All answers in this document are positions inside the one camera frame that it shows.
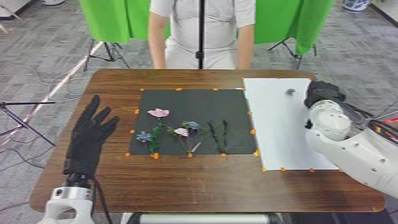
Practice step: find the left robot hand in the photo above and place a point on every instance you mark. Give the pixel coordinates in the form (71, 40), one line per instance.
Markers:
(89, 133)

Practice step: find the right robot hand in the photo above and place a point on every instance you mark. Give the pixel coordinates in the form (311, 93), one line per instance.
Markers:
(321, 91)

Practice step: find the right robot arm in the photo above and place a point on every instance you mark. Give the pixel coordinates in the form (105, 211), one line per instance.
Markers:
(348, 146)

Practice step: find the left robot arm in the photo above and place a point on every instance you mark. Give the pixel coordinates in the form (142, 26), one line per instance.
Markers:
(67, 203)

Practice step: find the dark mat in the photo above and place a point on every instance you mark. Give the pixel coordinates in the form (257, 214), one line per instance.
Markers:
(195, 106)

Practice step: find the person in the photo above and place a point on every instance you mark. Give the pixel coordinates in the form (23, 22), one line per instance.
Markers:
(204, 30)

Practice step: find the small grey object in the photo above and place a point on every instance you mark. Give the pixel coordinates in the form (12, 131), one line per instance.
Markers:
(289, 91)

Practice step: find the small blue flower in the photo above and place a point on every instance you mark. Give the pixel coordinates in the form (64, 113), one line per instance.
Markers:
(144, 136)

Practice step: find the black tripod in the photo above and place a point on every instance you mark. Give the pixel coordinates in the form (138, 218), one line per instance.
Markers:
(106, 53)
(19, 121)
(293, 50)

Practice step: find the large pink flower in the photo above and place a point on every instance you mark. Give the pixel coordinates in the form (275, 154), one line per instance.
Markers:
(158, 113)

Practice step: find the white sheet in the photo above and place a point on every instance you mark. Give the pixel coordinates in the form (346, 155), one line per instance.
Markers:
(277, 133)

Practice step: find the small pink flower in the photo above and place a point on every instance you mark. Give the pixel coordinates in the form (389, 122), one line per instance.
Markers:
(181, 132)

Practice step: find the blue and white vase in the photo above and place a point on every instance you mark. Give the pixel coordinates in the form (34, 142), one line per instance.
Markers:
(355, 4)

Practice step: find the black stand pole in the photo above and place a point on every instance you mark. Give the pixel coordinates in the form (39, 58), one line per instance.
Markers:
(201, 33)

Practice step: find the pale grey bar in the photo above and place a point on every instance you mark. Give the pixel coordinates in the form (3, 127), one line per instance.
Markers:
(201, 219)

